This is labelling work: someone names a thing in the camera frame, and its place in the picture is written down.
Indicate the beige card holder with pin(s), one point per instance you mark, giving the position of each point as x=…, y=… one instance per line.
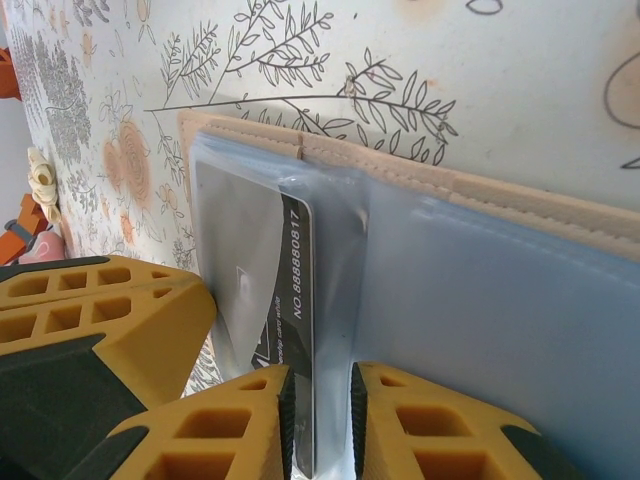
x=500, y=300

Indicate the floral tablecloth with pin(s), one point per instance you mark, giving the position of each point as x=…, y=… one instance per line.
x=400, y=50

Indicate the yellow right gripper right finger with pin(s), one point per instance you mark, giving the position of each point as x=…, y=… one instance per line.
x=425, y=450

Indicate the pink pig plush toy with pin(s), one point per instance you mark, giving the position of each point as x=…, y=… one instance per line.
x=47, y=247

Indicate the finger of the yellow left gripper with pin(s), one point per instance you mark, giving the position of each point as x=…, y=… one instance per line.
x=100, y=320

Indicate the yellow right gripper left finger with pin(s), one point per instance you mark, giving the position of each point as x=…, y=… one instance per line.
x=225, y=450

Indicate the black numbered membership card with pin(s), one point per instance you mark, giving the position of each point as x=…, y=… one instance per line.
x=295, y=280

